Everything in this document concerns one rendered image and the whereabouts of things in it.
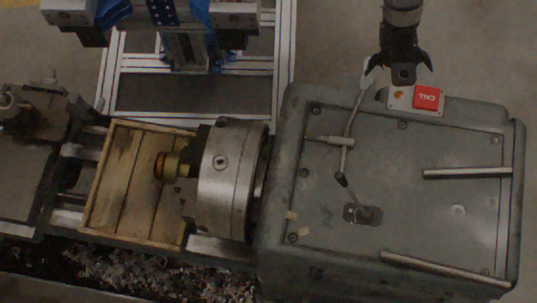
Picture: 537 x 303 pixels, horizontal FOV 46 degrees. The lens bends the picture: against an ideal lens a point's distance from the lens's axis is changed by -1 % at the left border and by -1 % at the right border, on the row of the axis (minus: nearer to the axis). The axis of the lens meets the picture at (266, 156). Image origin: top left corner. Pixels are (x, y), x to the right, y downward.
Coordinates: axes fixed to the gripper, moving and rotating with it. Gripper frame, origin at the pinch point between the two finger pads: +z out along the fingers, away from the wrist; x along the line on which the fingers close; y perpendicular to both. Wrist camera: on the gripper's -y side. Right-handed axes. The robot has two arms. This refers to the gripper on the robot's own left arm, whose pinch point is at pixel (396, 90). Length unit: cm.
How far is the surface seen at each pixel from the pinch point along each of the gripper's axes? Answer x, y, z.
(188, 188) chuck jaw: 51, -4, 28
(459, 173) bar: -14.1, -10.2, 18.1
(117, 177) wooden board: 78, 11, 46
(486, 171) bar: -20.2, -9.8, 18.4
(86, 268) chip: 97, -3, 79
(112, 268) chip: 88, -4, 78
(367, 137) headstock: 5.8, -0.3, 16.2
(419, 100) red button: -7.0, 8.3, 14.1
